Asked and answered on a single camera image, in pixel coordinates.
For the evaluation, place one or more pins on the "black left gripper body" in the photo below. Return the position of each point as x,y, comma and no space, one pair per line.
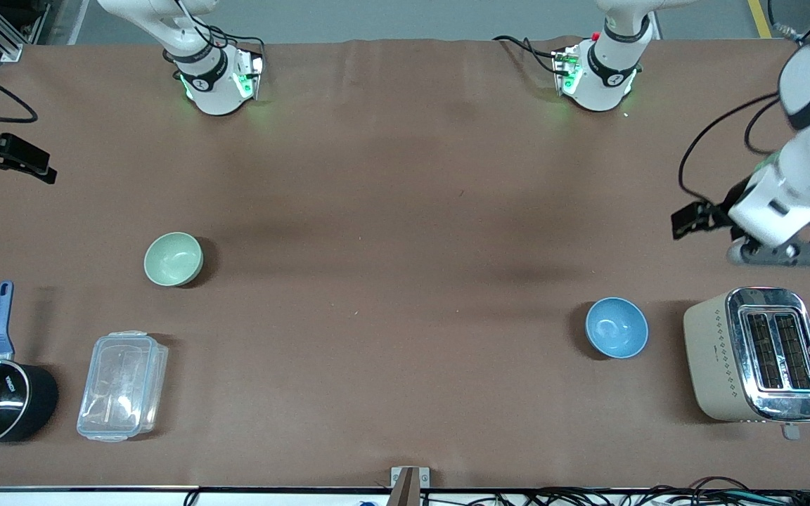
718,213

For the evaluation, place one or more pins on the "blue bowl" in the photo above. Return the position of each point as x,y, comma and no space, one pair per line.
616,327

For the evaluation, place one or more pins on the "pale green bowl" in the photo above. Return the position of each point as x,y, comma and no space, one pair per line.
173,258

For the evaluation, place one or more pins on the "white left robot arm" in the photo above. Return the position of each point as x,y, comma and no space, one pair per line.
602,77

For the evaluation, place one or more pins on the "beige chrome toaster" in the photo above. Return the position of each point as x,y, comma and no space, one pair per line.
721,358

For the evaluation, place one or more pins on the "clear plastic food container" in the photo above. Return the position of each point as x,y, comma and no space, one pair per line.
122,386

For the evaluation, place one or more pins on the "brown table mat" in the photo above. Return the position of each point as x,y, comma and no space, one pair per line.
405,365

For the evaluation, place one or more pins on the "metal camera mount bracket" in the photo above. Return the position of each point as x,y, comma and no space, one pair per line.
409,485

